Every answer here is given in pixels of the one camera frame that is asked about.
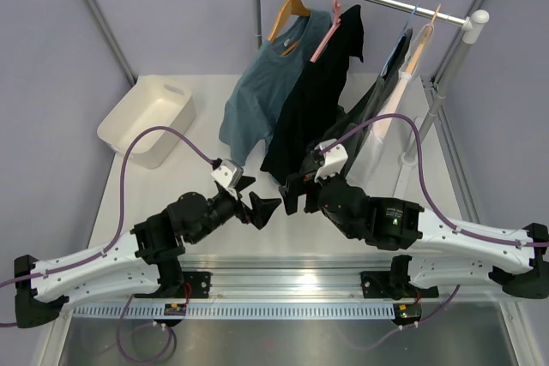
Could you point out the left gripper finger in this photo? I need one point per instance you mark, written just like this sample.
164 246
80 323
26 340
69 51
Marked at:
243 183
262 209

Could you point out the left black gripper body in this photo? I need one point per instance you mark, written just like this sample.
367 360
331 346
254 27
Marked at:
226 206

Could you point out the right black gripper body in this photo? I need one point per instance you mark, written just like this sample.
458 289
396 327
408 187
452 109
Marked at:
312 188

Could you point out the white t shirt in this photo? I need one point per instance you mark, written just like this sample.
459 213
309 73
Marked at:
371 149

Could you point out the beige plastic hanger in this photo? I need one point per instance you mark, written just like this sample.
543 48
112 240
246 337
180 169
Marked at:
417 48

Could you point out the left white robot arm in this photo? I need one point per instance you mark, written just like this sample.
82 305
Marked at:
143 262

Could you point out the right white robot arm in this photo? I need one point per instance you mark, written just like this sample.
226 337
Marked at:
429 252

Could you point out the teal t shirt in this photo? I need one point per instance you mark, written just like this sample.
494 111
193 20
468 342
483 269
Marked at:
252 111

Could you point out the black t shirt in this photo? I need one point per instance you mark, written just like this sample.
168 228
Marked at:
311 107

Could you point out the dark grey t shirt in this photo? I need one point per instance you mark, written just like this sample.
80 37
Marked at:
364 108

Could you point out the white plastic bin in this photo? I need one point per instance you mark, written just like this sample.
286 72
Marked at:
154 100

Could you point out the metal clothes rack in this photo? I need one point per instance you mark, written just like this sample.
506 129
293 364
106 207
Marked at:
404 145

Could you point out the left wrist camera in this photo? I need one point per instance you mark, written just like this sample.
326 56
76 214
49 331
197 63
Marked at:
226 173

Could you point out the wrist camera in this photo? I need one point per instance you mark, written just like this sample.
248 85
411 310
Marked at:
226 173
333 158

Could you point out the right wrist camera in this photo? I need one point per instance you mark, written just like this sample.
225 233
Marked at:
333 158

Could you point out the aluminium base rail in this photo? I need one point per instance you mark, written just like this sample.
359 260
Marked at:
287 278

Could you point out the slotted cable duct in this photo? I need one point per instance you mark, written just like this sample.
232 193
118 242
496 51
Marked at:
238 311

